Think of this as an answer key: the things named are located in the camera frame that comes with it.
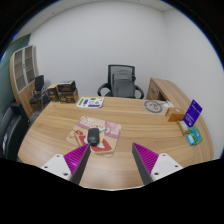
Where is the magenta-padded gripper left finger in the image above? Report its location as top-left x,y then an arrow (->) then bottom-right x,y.
41,143 -> 92,185

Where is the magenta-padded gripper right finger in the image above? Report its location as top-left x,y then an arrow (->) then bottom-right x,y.
131,142 -> 184,185

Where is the black computer mouse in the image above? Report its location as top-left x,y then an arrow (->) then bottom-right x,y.
87,127 -> 101,147

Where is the small blue pack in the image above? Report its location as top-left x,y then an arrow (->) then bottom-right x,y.
186,133 -> 196,147

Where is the small tan box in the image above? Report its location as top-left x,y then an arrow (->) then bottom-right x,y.
177,119 -> 190,136

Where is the green flat pack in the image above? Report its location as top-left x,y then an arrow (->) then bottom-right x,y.
188,125 -> 204,146

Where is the orange-brown cardboard box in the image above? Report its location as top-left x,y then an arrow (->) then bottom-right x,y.
165,107 -> 186,123

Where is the large black leather chair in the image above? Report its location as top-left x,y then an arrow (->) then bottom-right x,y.
0,101 -> 30,161

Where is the purple hanging package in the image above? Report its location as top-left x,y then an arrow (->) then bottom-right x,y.
182,99 -> 203,128

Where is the white paper sheet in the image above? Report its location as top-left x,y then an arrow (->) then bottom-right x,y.
162,100 -> 175,109

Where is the dark brown cardboard box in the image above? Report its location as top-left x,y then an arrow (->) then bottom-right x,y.
58,87 -> 80,104

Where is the white leaflet with coloured print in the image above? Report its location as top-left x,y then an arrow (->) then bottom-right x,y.
75,96 -> 105,109

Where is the small brown cardboard box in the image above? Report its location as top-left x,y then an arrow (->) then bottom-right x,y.
47,83 -> 60,102

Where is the black cardboard box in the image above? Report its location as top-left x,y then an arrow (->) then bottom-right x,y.
57,80 -> 77,93

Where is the small black swivel chair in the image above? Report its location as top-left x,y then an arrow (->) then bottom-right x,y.
29,74 -> 46,111

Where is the black mesh office chair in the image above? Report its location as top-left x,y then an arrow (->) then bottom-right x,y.
97,64 -> 145,100

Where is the grey backpack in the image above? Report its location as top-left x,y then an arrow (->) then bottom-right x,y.
111,69 -> 137,99

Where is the wooden shelf unit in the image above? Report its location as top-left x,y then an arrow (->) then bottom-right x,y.
9,44 -> 41,118

